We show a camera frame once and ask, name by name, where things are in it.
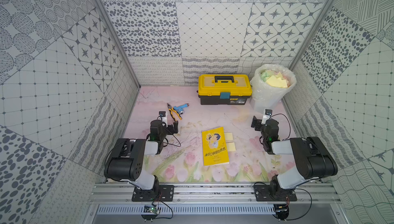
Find pale yellow sticky note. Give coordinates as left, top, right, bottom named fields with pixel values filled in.
left=226, top=142, right=236, bottom=152
left=224, top=132, right=234, bottom=142

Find yellow children's book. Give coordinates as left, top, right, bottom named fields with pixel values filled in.
left=202, top=127, right=229, bottom=166

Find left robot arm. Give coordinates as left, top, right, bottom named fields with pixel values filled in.
left=104, top=119, right=179, bottom=195

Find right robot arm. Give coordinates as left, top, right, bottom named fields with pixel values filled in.
left=251, top=115, right=338, bottom=193

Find discarded sticky notes pile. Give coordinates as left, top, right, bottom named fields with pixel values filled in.
left=260, top=70, right=290, bottom=88

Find blue plastic tool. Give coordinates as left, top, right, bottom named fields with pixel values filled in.
left=173, top=104, right=189, bottom=115

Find white bin with plastic liner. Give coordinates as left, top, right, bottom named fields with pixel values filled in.
left=250, top=64, right=297, bottom=113

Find yellow black toolbox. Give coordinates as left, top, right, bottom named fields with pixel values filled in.
left=198, top=74, right=252, bottom=105

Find right black controller box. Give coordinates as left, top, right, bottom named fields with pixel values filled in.
left=273, top=205, right=289, bottom=221

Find left green circuit board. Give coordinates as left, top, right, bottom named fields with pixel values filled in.
left=141, top=205, right=160, bottom=221

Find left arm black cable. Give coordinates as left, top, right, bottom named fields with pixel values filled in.
left=163, top=125, right=182, bottom=148

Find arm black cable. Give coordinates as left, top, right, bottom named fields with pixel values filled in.
left=270, top=113, right=292, bottom=141
left=163, top=125, right=182, bottom=148

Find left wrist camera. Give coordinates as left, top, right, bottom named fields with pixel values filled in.
left=158, top=111, right=167, bottom=123

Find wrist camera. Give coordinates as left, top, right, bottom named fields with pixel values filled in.
left=158, top=111, right=167, bottom=123
left=261, top=109, right=273, bottom=125

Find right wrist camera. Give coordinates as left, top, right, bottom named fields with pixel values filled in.
left=261, top=109, right=273, bottom=125

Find yellow handled pliers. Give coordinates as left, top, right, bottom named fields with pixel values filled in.
left=167, top=103, right=182, bottom=121

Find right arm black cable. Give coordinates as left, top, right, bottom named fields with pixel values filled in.
left=270, top=113, right=292, bottom=141

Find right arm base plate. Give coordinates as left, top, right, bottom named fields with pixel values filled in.
left=253, top=185, right=297, bottom=202

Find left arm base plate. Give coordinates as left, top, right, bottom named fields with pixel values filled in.
left=132, top=185, right=175, bottom=202

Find aluminium mounting rail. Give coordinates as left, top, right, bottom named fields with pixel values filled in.
left=87, top=183, right=341, bottom=204

